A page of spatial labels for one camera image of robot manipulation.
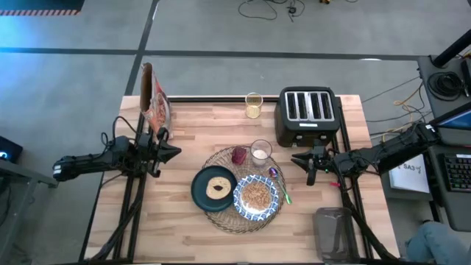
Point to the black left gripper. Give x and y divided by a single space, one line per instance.
151 152

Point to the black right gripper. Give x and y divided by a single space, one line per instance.
322 162

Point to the clear glass with white filling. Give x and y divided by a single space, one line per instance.
260 156

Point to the pumpkin cereal bag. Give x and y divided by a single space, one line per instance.
158 106

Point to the dark teal plate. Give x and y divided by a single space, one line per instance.
200 198

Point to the toast slice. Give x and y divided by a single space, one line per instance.
217 193

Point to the red apple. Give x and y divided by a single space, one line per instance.
239 155

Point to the blue patterned paper bowl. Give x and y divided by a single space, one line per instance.
239 206

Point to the clear plastic container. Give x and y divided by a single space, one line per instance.
335 235

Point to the round woven placemat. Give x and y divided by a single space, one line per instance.
228 224

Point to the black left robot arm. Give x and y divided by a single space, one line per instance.
84 163

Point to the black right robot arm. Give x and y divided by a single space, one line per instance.
386 152

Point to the black four-slot toaster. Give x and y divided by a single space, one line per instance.
305 129

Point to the small red tag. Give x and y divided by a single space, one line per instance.
335 184

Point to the cereal rings heap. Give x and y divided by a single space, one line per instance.
256 196

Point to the white notepad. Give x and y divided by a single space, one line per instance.
408 178

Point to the person's leg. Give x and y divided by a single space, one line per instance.
434 239

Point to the grey side table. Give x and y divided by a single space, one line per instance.
22 174

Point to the black keyboard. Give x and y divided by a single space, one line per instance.
458 173

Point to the laptop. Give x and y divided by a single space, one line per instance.
454 119

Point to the grey desk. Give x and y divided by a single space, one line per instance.
456 210

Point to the black device blue light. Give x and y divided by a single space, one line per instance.
9 149

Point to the black pole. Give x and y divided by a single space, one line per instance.
452 49

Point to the black hazard-striped floor mat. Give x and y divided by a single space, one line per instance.
40 4

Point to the black metal table frame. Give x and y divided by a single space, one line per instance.
221 99

